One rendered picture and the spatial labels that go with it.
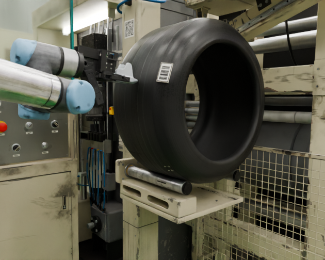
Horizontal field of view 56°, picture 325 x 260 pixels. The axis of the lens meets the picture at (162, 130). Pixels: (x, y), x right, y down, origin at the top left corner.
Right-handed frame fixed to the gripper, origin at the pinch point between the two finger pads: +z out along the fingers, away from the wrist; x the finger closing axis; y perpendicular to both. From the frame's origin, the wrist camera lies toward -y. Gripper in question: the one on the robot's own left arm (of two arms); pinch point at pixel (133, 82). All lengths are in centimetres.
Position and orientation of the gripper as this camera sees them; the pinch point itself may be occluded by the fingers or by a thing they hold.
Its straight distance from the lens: 97.1
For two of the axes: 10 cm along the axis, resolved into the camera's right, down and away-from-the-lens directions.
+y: 0.9, -10.0, -0.4
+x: -6.5, -0.9, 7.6
